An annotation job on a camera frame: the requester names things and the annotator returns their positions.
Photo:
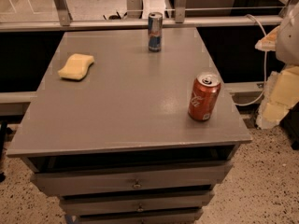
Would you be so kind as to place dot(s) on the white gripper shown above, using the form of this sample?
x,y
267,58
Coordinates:
x,y
289,42

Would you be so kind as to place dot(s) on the yellow sponge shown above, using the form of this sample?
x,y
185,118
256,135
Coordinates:
x,y
76,66

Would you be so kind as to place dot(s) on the blue silver energy drink can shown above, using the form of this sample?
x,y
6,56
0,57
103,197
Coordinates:
x,y
155,25

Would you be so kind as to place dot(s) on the metal window railing frame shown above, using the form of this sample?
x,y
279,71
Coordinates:
x,y
74,15

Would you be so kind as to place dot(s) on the grey drawer cabinet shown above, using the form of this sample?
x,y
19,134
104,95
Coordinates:
x,y
119,146

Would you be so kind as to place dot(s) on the red coke can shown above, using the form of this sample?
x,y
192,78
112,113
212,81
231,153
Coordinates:
x,y
205,90

